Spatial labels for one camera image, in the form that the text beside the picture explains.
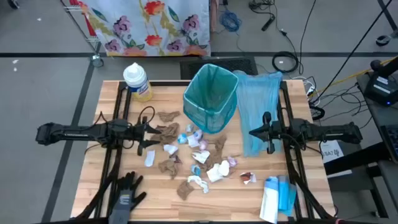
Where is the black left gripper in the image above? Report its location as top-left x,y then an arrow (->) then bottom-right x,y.
125,116 -> 162,156

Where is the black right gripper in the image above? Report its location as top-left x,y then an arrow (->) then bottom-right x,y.
248,111 -> 294,155

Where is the large brown paper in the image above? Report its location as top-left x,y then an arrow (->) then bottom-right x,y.
150,123 -> 180,146

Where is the white paper strip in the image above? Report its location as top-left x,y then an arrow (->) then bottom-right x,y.
144,150 -> 156,167

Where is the white paper scrap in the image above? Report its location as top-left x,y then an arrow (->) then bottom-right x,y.
164,144 -> 179,156

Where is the brown paper scrap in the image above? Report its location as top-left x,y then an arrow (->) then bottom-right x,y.
157,111 -> 181,123

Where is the red white wrapper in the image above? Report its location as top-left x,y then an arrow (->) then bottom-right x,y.
239,172 -> 257,185

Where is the long brown paper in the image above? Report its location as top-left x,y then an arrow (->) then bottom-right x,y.
205,134 -> 228,170

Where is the white plastic trash bin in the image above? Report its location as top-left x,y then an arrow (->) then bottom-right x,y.
182,63 -> 239,134

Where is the white plastic bag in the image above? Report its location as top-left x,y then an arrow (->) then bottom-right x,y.
218,160 -> 231,177

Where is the white plastic film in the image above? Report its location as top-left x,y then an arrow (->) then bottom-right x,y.
187,175 -> 210,194

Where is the light blue flat trash bag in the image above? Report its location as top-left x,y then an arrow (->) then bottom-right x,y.
233,70 -> 284,158

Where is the white blue bag package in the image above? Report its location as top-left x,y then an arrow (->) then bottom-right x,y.
259,176 -> 280,224

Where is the yellow Lysol wipes canister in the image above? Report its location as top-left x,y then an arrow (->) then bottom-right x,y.
123,62 -> 154,103

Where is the blue plastic packet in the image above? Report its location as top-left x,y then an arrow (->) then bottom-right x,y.
277,175 -> 298,217

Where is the white power strip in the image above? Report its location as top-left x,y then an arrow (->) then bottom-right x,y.
292,76 -> 317,98

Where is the white paper sign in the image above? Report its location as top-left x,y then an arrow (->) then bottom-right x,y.
319,139 -> 345,164

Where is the black grey work glove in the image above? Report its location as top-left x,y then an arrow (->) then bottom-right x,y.
107,170 -> 147,223

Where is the black floor mat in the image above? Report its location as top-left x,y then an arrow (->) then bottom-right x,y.
179,57 -> 259,80

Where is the white floral cloth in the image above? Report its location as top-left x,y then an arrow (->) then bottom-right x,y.
77,0 -> 211,57

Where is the grey side table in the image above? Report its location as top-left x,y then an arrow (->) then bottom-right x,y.
356,72 -> 398,224

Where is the black power strip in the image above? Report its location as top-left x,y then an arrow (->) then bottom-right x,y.
261,14 -> 277,32

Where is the red fabric item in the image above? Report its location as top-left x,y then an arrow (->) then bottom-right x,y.
68,0 -> 98,37

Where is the black device with blue light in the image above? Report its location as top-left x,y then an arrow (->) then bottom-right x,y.
363,58 -> 398,108

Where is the black keyboard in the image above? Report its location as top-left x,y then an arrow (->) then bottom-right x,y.
379,124 -> 398,164

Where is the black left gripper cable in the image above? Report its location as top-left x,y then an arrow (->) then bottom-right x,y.
136,105 -> 156,126

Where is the black cable coil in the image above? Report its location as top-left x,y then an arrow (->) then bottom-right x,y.
271,50 -> 300,74

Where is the black metal bench frame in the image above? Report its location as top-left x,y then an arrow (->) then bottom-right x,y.
323,141 -> 389,218

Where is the metal wire rack cart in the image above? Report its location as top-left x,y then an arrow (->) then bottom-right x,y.
60,0 -> 105,68

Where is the thin black floor cable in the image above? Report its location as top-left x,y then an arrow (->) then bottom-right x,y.
298,0 -> 317,75

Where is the yellow floor cable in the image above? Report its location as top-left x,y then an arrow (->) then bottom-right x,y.
310,57 -> 398,96

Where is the long taut black cable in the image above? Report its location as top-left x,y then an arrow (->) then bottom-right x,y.
310,0 -> 393,105

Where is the blue cable coil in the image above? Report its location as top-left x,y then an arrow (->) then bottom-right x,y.
218,9 -> 243,33

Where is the tan post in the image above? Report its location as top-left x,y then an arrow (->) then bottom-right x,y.
210,0 -> 218,33

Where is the black cable bundle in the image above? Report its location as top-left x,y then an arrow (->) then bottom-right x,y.
248,0 -> 276,11

